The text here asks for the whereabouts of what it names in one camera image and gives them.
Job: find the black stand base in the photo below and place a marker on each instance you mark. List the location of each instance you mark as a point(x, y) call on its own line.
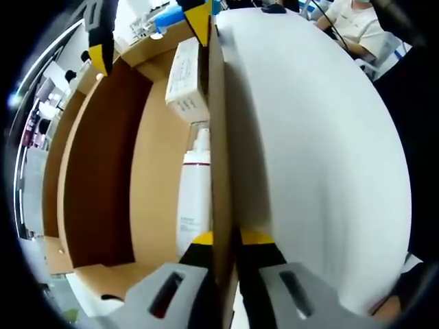
point(273, 9)

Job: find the white pump bottle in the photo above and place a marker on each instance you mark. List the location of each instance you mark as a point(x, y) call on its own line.
point(193, 192)

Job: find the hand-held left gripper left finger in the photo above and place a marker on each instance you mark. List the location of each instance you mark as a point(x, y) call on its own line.
point(139, 303)

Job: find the brown cardboard shoe box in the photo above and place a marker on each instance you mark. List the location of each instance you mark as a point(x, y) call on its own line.
point(217, 154)

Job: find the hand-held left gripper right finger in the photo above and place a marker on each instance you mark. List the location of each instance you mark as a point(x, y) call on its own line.
point(326, 301)

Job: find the person's black shirt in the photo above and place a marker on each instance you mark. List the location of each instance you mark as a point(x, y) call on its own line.
point(408, 113)

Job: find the white carton box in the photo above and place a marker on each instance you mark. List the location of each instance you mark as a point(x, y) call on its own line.
point(183, 75)

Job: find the blue storage box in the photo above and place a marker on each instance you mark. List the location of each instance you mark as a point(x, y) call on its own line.
point(169, 17)

